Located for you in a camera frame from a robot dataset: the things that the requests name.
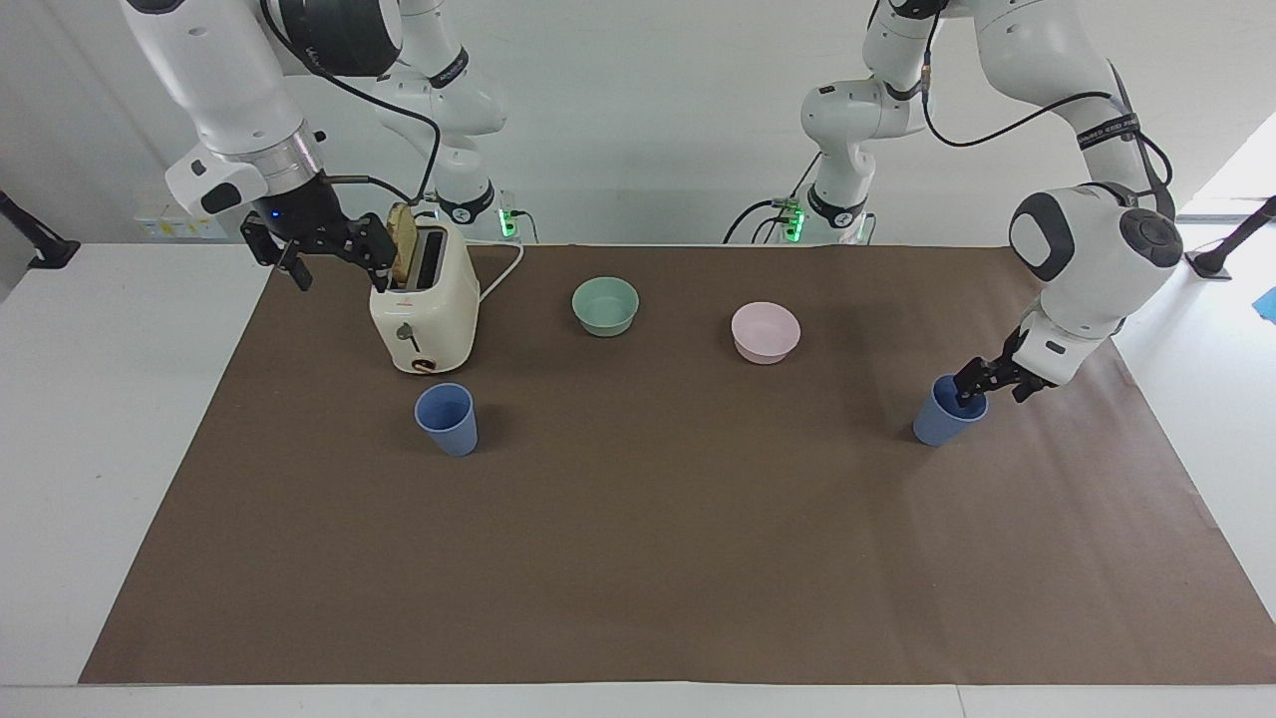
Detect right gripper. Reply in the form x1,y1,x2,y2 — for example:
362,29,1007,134
240,174,401,294

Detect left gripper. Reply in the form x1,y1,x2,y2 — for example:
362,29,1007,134
953,325,1045,411

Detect blue cup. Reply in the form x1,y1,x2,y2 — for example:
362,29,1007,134
912,374,990,448
414,382,479,459

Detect toasted bread slice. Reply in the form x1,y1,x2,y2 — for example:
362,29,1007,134
387,202,421,286

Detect cream toaster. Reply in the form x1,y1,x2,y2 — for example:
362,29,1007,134
369,213,481,377

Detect pink bowl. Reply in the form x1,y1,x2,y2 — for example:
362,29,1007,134
731,301,802,366

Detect black stand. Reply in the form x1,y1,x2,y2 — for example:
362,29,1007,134
1185,195,1276,281
0,189,82,271

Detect green bowl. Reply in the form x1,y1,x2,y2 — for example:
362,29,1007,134
571,276,641,338

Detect black cable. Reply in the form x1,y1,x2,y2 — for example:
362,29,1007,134
921,0,1176,216
259,0,443,206
724,197,800,246

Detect white wall socket strip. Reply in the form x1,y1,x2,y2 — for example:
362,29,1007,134
134,203,202,241

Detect white toaster cord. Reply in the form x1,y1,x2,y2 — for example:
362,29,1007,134
477,241,527,304

